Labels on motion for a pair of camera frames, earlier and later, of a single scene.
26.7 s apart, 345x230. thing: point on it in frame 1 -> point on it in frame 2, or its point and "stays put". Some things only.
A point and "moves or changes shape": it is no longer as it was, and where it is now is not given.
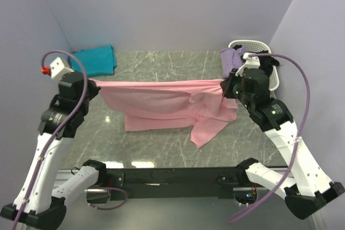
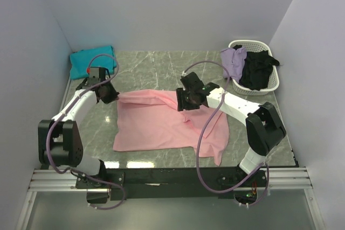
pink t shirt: (201, 104) moves or changes shape
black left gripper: (94, 89) -> (114, 96)
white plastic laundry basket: (252, 46) stays put
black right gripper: (227, 84) -> (180, 93)
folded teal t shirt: (97, 62) stays put
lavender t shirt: (230, 59) stays put
